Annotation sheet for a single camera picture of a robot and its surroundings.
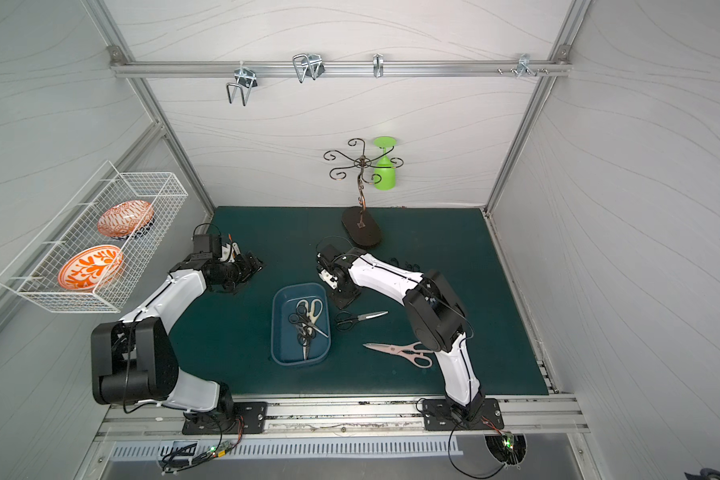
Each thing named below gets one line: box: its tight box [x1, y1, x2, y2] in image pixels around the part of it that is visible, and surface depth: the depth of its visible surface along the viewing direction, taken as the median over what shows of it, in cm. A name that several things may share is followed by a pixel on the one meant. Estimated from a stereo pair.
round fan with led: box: [483, 431, 527, 470], surface depth 73 cm
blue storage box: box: [271, 283, 332, 367], surface depth 90 cm
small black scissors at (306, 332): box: [297, 324, 317, 347], surface depth 88 cm
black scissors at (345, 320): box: [335, 311, 389, 332], surface depth 92 cm
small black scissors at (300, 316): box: [288, 305, 313, 328], surface depth 91 cm
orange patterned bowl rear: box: [97, 200, 155, 239], surface depth 73 cm
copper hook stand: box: [323, 138, 404, 247], surface depth 113 cm
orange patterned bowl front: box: [58, 244, 125, 291], surface depth 64 cm
